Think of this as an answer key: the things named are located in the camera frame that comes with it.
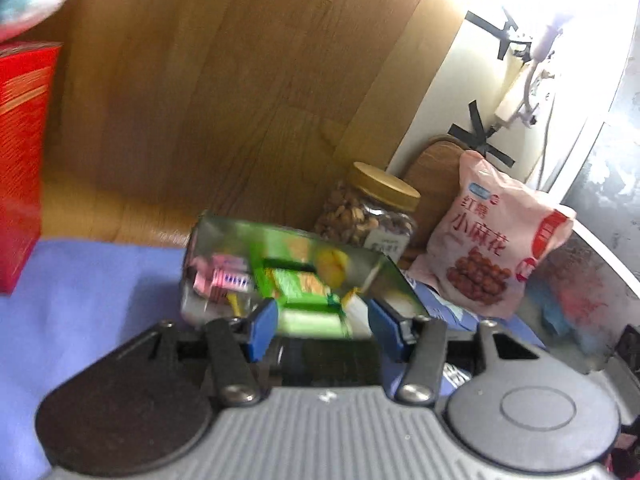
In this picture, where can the bright green snack packet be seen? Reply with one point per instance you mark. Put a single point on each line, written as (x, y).
(300, 282)

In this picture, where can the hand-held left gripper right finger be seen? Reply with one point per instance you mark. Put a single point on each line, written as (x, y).
(385, 332)

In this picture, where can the pink long snack box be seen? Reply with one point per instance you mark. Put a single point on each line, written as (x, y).
(220, 277)

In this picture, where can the black tape strip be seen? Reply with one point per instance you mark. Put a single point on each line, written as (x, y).
(492, 30)

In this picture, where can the white power strip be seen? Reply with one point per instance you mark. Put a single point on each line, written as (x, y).
(520, 90)

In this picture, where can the yellow jelly cup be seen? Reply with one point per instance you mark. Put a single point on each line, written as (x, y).
(332, 265)

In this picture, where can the clear nut jar gold lid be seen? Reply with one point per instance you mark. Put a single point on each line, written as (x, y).
(365, 210)

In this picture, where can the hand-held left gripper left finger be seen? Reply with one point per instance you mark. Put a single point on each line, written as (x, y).
(262, 330)

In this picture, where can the black rectangular tin box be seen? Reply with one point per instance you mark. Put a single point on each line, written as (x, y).
(225, 235)

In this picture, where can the blue printed blanket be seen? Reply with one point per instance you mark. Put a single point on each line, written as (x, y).
(90, 310)

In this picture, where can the brown wooden board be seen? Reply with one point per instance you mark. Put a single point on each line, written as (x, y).
(435, 180)

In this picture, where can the red gift box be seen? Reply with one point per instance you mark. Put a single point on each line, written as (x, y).
(22, 160)

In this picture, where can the wood grain wall panel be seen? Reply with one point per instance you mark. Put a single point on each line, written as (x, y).
(225, 100)

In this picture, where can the pink snack bag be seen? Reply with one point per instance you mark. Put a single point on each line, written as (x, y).
(490, 240)

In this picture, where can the black crossed tape strips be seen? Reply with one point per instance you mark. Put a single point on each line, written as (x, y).
(480, 132)

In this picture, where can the pale green wafer packet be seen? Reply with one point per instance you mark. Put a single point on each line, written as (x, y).
(310, 322)

